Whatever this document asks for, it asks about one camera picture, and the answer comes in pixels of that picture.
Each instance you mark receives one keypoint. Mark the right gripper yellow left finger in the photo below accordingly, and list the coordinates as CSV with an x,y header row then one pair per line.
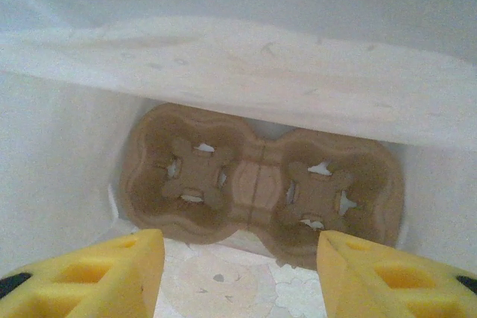
x,y
85,284

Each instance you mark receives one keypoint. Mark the brown pulp cup carrier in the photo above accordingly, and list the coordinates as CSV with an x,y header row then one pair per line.
x,y
257,184

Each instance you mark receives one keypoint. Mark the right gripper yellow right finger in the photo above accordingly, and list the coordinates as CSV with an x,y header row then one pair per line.
x,y
391,284

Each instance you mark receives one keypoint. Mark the white paper bag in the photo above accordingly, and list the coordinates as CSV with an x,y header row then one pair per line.
x,y
238,72

